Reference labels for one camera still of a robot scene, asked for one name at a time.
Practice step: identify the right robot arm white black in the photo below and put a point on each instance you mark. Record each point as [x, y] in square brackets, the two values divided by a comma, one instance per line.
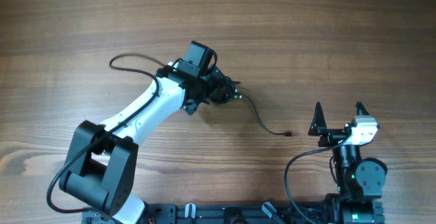
[359, 180]

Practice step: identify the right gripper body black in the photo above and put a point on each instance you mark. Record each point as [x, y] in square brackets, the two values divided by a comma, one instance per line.
[338, 135]

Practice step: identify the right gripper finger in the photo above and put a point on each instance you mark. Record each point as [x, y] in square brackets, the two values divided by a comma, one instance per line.
[361, 110]
[318, 124]

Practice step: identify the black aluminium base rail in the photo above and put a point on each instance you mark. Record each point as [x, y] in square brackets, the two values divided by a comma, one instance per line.
[266, 213]

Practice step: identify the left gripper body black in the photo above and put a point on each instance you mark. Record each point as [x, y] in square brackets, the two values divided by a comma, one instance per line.
[207, 80]

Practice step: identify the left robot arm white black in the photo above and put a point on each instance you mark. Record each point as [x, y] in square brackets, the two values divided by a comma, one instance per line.
[101, 162]

